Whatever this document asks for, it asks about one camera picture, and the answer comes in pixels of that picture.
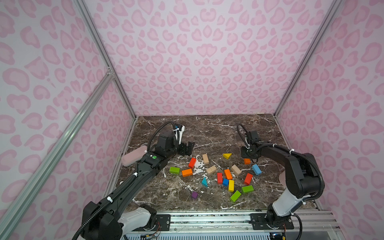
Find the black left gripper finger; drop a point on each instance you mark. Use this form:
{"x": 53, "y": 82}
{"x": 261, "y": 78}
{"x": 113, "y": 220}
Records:
{"x": 189, "y": 149}
{"x": 182, "y": 149}

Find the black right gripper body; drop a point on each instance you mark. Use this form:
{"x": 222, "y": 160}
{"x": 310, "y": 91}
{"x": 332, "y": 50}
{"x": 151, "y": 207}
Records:
{"x": 245, "y": 152}

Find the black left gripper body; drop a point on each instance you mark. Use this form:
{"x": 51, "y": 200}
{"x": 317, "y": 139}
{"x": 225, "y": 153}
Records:
{"x": 183, "y": 147}

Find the orange block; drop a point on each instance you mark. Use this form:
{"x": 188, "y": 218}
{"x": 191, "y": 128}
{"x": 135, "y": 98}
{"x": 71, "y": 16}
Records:
{"x": 247, "y": 161}
{"x": 228, "y": 174}
{"x": 187, "y": 173}

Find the light blue block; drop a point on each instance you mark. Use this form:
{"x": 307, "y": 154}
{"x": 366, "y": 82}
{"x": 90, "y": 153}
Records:
{"x": 256, "y": 169}

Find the natural wood block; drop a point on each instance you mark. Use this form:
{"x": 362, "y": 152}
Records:
{"x": 211, "y": 170}
{"x": 205, "y": 159}
{"x": 236, "y": 170}

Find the yellow triangle block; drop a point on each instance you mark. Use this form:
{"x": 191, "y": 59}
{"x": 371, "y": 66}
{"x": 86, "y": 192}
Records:
{"x": 227, "y": 155}

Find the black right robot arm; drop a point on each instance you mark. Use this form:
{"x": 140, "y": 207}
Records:
{"x": 304, "y": 180}

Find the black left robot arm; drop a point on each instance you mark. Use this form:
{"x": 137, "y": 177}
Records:
{"x": 129, "y": 186}

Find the green block lower left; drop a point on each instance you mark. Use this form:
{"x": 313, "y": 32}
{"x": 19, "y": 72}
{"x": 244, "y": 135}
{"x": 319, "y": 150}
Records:
{"x": 175, "y": 170}

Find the green block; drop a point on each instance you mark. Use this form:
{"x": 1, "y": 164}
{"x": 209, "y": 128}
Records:
{"x": 175, "y": 170}
{"x": 247, "y": 189}
{"x": 235, "y": 196}

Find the pink pencil case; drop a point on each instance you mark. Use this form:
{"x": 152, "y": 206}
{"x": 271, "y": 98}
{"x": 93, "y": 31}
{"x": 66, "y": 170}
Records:
{"x": 134, "y": 156}

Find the green block right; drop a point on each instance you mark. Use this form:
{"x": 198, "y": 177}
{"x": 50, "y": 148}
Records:
{"x": 247, "y": 189}

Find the yellow block centre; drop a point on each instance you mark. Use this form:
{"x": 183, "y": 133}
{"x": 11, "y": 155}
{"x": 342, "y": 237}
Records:
{"x": 231, "y": 186}

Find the pink pencil cup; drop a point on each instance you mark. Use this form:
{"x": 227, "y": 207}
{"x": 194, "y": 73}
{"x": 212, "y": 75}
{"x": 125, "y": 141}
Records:
{"x": 282, "y": 178}

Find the teal triangle block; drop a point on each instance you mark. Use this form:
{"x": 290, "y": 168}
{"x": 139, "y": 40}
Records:
{"x": 204, "y": 182}

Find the blue cube block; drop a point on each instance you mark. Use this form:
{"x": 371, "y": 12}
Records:
{"x": 225, "y": 182}

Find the purple cube block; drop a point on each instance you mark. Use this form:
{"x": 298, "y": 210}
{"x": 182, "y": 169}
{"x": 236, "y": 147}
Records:
{"x": 194, "y": 195}

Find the green block bottom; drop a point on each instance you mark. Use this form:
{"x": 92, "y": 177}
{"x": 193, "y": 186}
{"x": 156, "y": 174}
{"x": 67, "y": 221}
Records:
{"x": 235, "y": 196}

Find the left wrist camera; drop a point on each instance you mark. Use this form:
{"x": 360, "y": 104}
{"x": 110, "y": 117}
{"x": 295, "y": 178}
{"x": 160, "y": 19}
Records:
{"x": 179, "y": 130}

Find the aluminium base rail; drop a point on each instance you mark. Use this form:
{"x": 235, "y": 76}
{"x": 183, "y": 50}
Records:
{"x": 238, "y": 225}

